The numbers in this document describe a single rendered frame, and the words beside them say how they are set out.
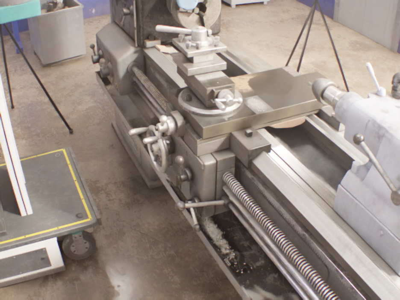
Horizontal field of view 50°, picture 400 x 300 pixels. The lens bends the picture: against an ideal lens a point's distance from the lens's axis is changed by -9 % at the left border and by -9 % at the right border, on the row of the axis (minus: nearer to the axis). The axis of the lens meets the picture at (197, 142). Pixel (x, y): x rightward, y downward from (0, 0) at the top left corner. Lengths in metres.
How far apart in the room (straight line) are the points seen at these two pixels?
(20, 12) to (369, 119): 1.22
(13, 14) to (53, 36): 2.83
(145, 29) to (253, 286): 1.48
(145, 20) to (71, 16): 2.02
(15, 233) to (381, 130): 1.67
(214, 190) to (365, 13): 4.13
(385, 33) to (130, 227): 3.81
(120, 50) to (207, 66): 0.97
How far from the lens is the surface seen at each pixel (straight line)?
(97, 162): 3.13
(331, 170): 1.87
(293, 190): 1.55
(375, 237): 1.39
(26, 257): 2.27
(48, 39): 4.50
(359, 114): 1.42
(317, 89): 1.61
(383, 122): 1.38
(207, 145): 1.73
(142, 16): 2.53
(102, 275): 2.39
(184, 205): 1.73
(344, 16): 5.91
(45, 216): 2.29
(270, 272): 1.87
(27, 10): 1.69
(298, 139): 2.03
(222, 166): 1.76
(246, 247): 1.95
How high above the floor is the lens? 1.82
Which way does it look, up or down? 34 degrees down
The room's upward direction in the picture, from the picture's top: straight up
